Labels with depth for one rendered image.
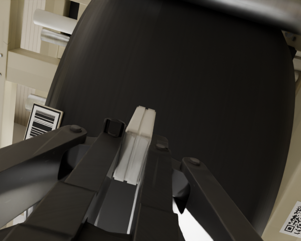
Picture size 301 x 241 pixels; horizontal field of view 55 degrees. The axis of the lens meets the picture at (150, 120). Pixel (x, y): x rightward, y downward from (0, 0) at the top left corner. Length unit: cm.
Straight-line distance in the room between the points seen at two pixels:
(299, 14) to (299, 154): 26
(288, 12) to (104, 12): 21
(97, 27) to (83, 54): 4
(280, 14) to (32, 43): 495
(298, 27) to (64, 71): 28
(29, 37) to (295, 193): 493
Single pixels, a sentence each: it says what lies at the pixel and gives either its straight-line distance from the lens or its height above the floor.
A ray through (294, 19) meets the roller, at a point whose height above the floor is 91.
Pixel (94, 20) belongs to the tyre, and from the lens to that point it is 37.
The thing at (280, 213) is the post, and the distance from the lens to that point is 60.
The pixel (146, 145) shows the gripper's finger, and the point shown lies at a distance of 16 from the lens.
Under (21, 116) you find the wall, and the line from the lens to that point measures 572.
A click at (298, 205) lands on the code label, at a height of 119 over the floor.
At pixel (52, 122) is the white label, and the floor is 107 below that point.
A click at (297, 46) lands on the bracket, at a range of 65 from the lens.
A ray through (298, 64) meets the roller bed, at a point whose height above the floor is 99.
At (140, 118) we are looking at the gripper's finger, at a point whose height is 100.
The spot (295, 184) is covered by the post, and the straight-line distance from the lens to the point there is 57.
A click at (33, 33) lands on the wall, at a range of 518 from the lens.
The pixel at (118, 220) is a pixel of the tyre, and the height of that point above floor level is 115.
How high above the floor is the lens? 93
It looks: 23 degrees up
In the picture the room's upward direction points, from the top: 164 degrees counter-clockwise
